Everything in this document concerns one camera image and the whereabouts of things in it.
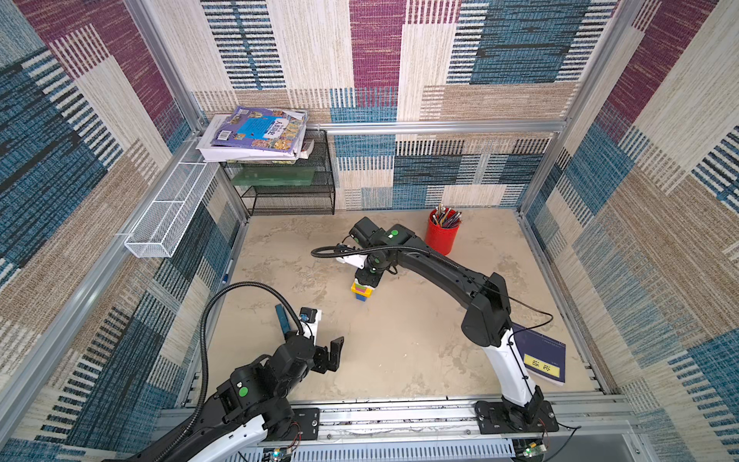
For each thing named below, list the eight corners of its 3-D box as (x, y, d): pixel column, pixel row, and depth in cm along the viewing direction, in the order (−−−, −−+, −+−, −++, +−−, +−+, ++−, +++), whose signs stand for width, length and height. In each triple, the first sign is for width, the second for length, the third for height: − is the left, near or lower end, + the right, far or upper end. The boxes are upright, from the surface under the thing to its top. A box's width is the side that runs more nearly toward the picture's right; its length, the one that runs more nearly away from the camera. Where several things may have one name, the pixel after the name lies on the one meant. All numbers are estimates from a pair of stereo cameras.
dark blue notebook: (508, 365, 85) (511, 362, 82) (512, 328, 92) (516, 324, 90) (560, 386, 81) (565, 383, 79) (560, 345, 88) (565, 342, 86)
